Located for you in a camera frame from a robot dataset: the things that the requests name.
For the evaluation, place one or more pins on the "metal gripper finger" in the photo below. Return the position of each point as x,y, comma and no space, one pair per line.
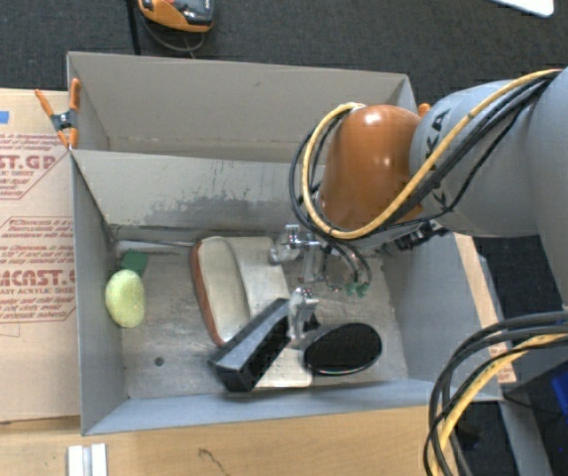
291,240
301,310

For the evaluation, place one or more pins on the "black oval disc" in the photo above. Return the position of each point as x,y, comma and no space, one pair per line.
343,349

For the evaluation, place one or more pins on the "white flat sheet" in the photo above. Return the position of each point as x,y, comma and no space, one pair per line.
286,372

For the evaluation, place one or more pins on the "black rectangular block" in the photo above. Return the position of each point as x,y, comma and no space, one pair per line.
251,350

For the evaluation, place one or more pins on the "white pad with red-brown rim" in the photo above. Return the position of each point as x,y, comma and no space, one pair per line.
224,285

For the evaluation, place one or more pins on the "grey metal bin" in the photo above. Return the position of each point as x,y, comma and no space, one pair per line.
174,345

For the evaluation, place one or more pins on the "dark green flat block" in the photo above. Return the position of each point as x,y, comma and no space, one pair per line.
136,261

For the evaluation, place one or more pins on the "yellow-green sponge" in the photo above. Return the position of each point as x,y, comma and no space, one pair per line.
125,298

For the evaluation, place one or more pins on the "brown cardboard board, red print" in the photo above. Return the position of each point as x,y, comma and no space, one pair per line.
26,355

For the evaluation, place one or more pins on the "black cylinder on white bracket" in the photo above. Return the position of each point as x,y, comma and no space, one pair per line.
415,238

